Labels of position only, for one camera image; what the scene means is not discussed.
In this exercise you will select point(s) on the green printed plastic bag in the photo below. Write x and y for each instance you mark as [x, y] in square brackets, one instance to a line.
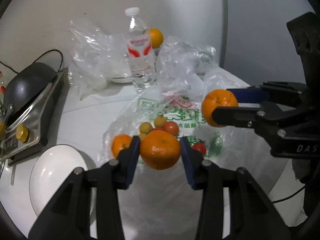
[159, 203]

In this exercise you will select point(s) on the clear plastic water bottle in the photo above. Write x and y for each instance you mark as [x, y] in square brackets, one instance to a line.
[140, 51]

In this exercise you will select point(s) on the large orange mandarin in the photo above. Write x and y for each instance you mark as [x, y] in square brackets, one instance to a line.
[160, 150]

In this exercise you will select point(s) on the crumpled clear plastic bag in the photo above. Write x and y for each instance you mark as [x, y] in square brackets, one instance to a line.
[192, 70]

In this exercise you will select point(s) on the stainless steel gas stove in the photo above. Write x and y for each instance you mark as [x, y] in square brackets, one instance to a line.
[36, 118]

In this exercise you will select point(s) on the white ceramic plate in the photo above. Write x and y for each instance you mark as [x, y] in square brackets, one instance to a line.
[51, 169]

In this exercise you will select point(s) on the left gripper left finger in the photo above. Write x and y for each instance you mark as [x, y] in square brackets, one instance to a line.
[66, 216]

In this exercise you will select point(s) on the brass stove knob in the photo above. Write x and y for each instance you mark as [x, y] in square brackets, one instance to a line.
[22, 133]

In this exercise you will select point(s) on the orange behind bottle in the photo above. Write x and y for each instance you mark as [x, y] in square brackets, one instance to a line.
[156, 38]

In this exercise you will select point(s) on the red cherry tomato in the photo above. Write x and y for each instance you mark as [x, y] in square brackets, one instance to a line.
[200, 147]
[171, 127]

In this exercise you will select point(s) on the black wok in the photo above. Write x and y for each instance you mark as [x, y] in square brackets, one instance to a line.
[27, 84]

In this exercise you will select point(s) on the yellow cherry tomato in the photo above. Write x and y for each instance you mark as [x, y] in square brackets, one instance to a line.
[142, 136]
[160, 121]
[145, 128]

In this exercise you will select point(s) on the small orange mandarin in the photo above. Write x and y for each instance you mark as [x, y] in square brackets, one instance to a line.
[120, 142]

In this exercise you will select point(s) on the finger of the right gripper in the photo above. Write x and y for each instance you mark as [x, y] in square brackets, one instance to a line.
[252, 94]
[243, 117]

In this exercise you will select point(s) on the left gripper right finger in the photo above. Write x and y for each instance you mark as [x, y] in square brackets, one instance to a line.
[252, 215]

